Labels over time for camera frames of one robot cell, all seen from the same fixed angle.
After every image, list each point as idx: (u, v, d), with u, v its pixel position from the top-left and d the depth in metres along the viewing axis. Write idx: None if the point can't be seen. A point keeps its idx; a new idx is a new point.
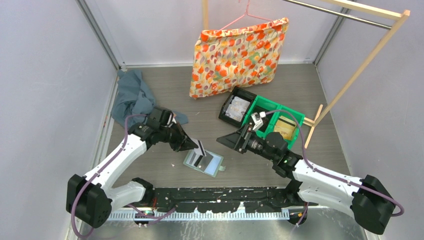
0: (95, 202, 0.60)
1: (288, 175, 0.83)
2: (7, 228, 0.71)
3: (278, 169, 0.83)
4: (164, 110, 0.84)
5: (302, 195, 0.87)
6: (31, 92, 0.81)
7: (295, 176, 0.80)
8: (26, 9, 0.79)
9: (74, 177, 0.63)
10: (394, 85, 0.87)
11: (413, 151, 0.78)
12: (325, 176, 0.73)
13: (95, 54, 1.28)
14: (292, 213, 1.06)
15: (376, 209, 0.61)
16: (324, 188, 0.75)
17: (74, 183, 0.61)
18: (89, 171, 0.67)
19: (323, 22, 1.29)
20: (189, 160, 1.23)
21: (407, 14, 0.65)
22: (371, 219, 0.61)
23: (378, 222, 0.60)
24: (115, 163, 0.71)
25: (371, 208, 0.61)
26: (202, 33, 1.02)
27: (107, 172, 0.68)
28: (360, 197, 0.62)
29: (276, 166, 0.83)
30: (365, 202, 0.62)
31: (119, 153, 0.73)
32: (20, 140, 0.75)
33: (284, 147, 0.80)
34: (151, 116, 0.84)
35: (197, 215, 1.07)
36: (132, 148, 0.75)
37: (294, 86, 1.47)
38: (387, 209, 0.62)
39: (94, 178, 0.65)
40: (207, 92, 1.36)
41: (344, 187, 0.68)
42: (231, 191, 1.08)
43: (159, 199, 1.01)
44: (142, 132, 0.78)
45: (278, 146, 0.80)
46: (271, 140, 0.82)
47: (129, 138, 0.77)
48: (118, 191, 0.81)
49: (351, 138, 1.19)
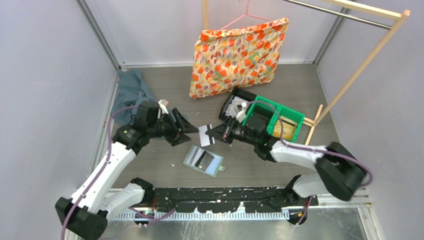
0: (85, 224, 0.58)
1: (269, 157, 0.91)
2: (7, 229, 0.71)
3: (259, 153, 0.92)
4: (150, 108, 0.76)
5: (297, 190, 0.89)
6: (31, 92, 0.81)
7: (273, 156, 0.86)
8: (26, 9, 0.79)
9: (60, 200, 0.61)
10: (394, 85, 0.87)
11: (413, 151, 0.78)
12: (296, 148, 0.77)
13: (95, 54, 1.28)
14: (292, 213, 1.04)
15: (339, 173, 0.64)
16: (298, 162, 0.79)
17: (61, 206, 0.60)
18: (75, 191, 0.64)
19: (323, 22, 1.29)
20: (189, 160, 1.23)
21: (407, 14, 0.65)
22: (337, 184, 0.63)
23: (344, 188, 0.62)
24: (100, 181, 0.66)
25: (331, 171, 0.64)
26: (202, 33, 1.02)
27: (92, 191, 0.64)
28: (319, 160, 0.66)
29: (258, 150, 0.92)
30: (326, 165, 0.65)
31: (104, 168, 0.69)
32: (19, 139, 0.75)
33: (262, 129, 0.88)
34: (136, 116, 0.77)
35: (196, 215, 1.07)
36: (117, 160, 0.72)
37: (294, 86, 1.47)
38: (354, 175, 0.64)
39: (79, 200, 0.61)
40: (207, 92, 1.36)
41: (310, 154, 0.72)
42: (231, 191, 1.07)
43: (159, 199, 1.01)
44: (129, 136, 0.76)
45: (258, 128, 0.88)
46: (252, 123, 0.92)
47: (114, 147, 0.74)
48: (114, 198, 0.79)
49: (351, 138, 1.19)
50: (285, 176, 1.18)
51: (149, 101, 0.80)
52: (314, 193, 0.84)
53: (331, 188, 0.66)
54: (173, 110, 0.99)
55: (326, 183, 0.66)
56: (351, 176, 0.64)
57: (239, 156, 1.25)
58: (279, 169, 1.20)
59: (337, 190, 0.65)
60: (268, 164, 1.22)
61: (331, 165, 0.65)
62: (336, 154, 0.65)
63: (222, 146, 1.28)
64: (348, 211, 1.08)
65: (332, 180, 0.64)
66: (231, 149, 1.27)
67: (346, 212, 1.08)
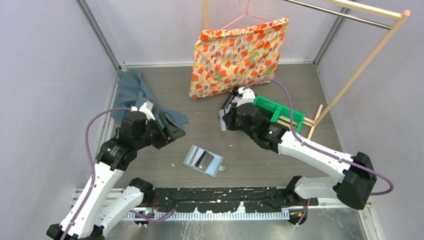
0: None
1: (272, 146, 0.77)
2: (8, 230, 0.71)
3: (260, 142, 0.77)
4: (134, 122, 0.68)
5: (298, 192, 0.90)
6: (31, 91, 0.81)
7: (279, 149, 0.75)
8: (26, 9, 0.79)
9: (51, 227, 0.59)
10: (394, 85, 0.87)
11: (413, 151, 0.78)
12: (315, 150, 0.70)
13: (95, 54, 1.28)
14: (292, 213, 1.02)
15: (361, 186, 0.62)
16: (312, 163, 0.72)
17: (51, 234, 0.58)
18: (64, 218, 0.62)
19: (323, 22, 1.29)
20: (189, 160, 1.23)
21: (408, 14, 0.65)
22: (357, 197, 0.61)
23: (362, 202, 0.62)
24: (88, 206, 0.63)
25: (358, 186, 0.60)
26: (202, 33, 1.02)
27: (81, 218, 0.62)
28: (351, 175, 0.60)
29: (258, 139, 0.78)
30: (354, 180, 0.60)
31: (90, 193, 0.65)
32: (20, 139, 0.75)
33: (256, 114, 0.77)
34: (121, 130, 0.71)
35: (197, 215, 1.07)
36: (103, 182, 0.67)
37: (294, 86, 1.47)
38: (370, 187, 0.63)
39: (68, 229, 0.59)
40: (207, 92, 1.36)
41: (335, 164, 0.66)
42: (231, 190, 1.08)
43: (159, 199, 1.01)
44: (113, 155, 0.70)
45: (249, 113, 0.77)
46: (243, 110, 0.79)
47: (98, 169, 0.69)
48: (112, 208, 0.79)
49: (351, 138, 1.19)
50: (285, 175, 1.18)
51: (134, 112, 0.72)
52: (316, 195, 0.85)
53: (345, 198, 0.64)
54: (159, 114, 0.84)
55: (344, 194, 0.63)
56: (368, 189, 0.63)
57: (239, 156, 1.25)
58: (279, 169, 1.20)
59: (351, 200, 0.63)
60: (268, 164, 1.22)
61: (359, 180, 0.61)
62: (368, 170, 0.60)
63: (222, 146, 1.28)
64: (348, 211, 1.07)
65: (355, 193, 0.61)
66: (231, 149, 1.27)
67: (346, 212, 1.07)
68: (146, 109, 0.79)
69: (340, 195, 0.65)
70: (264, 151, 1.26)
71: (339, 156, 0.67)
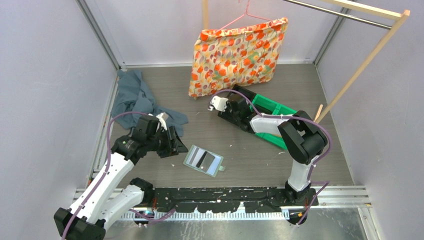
0: (82, 235, 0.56)
1: (249, 129, 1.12)
2: (8, 230, 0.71)
3: (241, 124, 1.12)
4: (150, 121, 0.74)
5: (292, 185, 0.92)
6: (31, 92, 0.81)
7: (252, 126, 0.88)
8: (26, 9, 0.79)
9: (59, 209, 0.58)
10: (394, 85, 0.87)
11: (414, 151, 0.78)
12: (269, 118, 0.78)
13: (95, 54, 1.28)
14: (292, 213, 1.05)
15: (298, 135, 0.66)
16: (271, 131, 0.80)
17: (59, 217, 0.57)
18: (75, 201, 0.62)
19: (323, 22, 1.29)
20: (190, 160, 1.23)
21: (408, 14, 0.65)
22: (294, 145, 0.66)
23: (302, 149, 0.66)
24: (99, 191, 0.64)
25: (292, 134, 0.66)
26: (202, 33, 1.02)
27: (91, 201, 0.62)
28: (282, 123, 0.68)
29: (240, 122, 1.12)
30: (288, 127, 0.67)
31: (102, 179, 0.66)
32: (19, 139, 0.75)
33: (241, 102, 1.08)
34: (137, 127, 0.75)
35: (196, 215, 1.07)
36: (116, 171, 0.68)
37: (294, 86, 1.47)
38: (313, 140, 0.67)
39: (78, 211, 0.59)
40: (207, 92, 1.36)
41: (278, 121, 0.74)
42: (231, 190, 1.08)
43: (159, 199, 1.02)
44: (127, 148, 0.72)
45: (235, 100, 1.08)
46: (232, 98, 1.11)
47: (113, 158, 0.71)
48: (113, 204, 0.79)
49: (351, 138, 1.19)
50: (285, 175, 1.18)
51: (149, 114, 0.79)
52: (302, 181, 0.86)
53: (291, 150, 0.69)
54: (171, 128, 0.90)
55: (288, 145, 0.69)
56: (311, 141, 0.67)
57: (239, 156, 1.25)
58: (279, 169, 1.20)
59: (295, 151, 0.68)
60: (268, 164, 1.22)
61: (293, 127, 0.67)
62: (299, 118, 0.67)
63: (222, 146, 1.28)
64: (348, 211, 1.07)
65: (291, 141, 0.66)
66: (231, 150, 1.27)
67: (346, 212, 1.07)
68: (163, 119, 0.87)
69: (288, 149, 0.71)
70: (264, 151, 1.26)
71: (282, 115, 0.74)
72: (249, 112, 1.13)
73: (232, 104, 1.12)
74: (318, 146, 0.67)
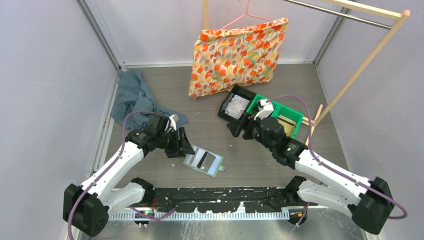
0: (90, 213, 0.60)
1: (289, 163, 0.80)
2: (8, 229, 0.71)
3: (278, 157, 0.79)
4: (161, 117, 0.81)
5: (302, 195, 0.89)
6: (31, 92, 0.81)
7: (296, 165, 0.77)
8: (27, 9, 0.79)
9: (71, 186, 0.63)
10: (394, 85, 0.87)
11: (413, 151, 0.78)
12: (332, 172, 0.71)
13: (95, 54, 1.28)
14: (292, 213, 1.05)
15: (378, 212, 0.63)
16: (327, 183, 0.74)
17: (71, 193, 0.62)
18: (86, 179, 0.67)
19: (323, 22, 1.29)
20: (189, 160, 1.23)
21: (407, 14, 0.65)
22: (371, 220, 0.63)
23: (377, 223, 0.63)
24: (111, 173, 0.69)
25: (373, 208, 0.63)
26: (202, 33, 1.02)
27: (103, 181, 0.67)
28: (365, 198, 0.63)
29: (277, 154, 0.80)
30: (370, 205, 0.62)
31: (115, 161, 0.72)
32: (20, 139, 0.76)
33: (279, 130, 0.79)
34: (148, 123, 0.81)
35: (196, 215, 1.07)
36: (128, 156, 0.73)
37: (294, 86, 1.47)
38: (383, 208, 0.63)
39: (90, 188, 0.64)
40: (206, 92, 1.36)
41: (352, 186, 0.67)
42: (231, 191, 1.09)
43: (159, 199, 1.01)
44: (140, 139, 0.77)
45: (272, 128, 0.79)
46: (266, 124, 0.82)
47: (126, 145, 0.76)
48: (116, 195, 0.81)
49: (351, 138, 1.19)
50: (285, 175, 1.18)
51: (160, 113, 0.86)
52: (319, 202, 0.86)
53: (361, 218, 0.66)
54: (179, 128, 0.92)
55: (359, 215, 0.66)
56: (382, 209, 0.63)
57: (239, 156, 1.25)
58: (279, 169, 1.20)
59: (365, 221, 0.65)
60: (268, 164, 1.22)
61: (374, 203, 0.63)
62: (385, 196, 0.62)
63: (222, 146, 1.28)
64: None
65: (369, 217, 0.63)
66: (231, 150, 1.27)
67: None
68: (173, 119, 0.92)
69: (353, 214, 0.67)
70: (264, 151, 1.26)
71: (356, 179, 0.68)
72: (287, 140, 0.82)
73: (265, 132, 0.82)
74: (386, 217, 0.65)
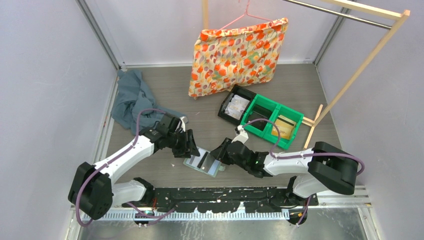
0: (99, 192, 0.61)
1: (264, 173, 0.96)
2: (8, 229, 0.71)
3: (255, 172, 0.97)
4: (173, 118, 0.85)
5: (298, 192, 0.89)
6: (31, 92, 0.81)
7: (268, 171, 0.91)
8: (26, 9, 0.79)
9: (82, 164, 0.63)
10: (394, 85, 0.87)
11: (413, 151, 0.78)
12: (286, 159, 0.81)
13: (95, 55, 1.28)
14: (292, 213, 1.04)
15: (333, 170, 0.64)
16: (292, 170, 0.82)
17: (82, 171, 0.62)
18: (99, 160, 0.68)
19: (323, 22, 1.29)
20: (189, 160, 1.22)
21: (408, 14, 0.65)
22: (335, 182, 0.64)
23: (343, 182, 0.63)
24: (123, 158, 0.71)
25: (327, 170, 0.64)
26: (202, 33, 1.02)
27: (115, 164, 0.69)
28: (311, 166, 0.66)
29: (252, 170, 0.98)
30: (320, 168, 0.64)
31: (128, 150, 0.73)
32: (19, 140, 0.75)
33: (244, 151, 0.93)
34: (161, 122, 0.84)
35: (196, 215, 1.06)
36: (141, 147, 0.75)
37: (294, 86, 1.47)
38: (349, 167, 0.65)
39: (102, 168, 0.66)
40: (206, 92, 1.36)
41: (301, 161, 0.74)
42: (231, 190, 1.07)
43: (159, 199, 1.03)
44: (152, 135, 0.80)
45: (237, 151, 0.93)
46: (231, 148, 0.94)
47: (140, 138, 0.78)
48: (119, 187, 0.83)
49: (351, 138, 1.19)
50: (285, 175, 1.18)
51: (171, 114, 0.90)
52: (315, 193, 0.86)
53: (330, 185, 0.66)
54: (188, 131, 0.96)
55: (326, 184, 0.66)
56: (347, 169, 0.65)
57: None
58: None
59: (335, 186, 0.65)
60: None
61: (324, 165, 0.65)
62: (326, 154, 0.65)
63: None
64: (348, 211, 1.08)
65: (330, 180, 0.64)
66: None
67: (346, 212, 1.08)
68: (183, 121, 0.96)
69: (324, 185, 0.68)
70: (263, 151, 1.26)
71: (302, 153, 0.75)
72: (255, 155, 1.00)
73: (234, 155, 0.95)
74: (354, 172, 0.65)
